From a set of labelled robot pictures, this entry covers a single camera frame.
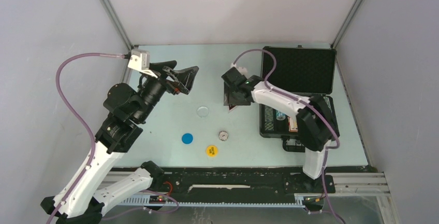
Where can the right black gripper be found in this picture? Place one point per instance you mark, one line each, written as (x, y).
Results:
(229, 99)

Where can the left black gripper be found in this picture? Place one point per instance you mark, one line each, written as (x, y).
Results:
(186, 76)

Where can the clear round dealer button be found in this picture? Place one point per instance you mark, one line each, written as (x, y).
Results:
(203, 111)

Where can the triangular all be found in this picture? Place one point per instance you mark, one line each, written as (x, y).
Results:
(232, 107)

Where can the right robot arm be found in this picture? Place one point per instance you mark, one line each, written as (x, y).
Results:
(315, 122)

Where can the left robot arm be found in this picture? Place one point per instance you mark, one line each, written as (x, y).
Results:
(82, 201)

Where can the black poker set case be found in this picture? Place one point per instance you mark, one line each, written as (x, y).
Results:
(302, 71)

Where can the grey poker chip stack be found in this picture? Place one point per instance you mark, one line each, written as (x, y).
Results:
(223, 135)

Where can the light blue chip row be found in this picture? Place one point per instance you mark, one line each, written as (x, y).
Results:
(280, 116)

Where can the red card deck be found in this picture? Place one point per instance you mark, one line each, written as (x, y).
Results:
(292, 125)

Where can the yellow round button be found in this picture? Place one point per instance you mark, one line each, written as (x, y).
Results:
(212, 151)

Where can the blue round button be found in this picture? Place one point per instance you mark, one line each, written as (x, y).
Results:
(187, 138)

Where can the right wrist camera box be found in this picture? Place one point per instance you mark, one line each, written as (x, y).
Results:
(241, 70)

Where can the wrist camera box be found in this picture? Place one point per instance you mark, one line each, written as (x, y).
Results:
(241, 70)
(139, 60)

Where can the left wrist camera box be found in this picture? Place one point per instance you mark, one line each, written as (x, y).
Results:
(139, 60)

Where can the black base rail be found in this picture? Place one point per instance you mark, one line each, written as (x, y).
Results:
(241, 186)

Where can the left aluminium frame post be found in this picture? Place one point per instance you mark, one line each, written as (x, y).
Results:
(115, 20)

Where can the aluminium frame post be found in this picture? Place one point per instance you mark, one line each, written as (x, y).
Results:
(115, 20)
(346, 23)

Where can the right aluminium frame post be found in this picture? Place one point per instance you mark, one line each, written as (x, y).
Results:
(346, 23)

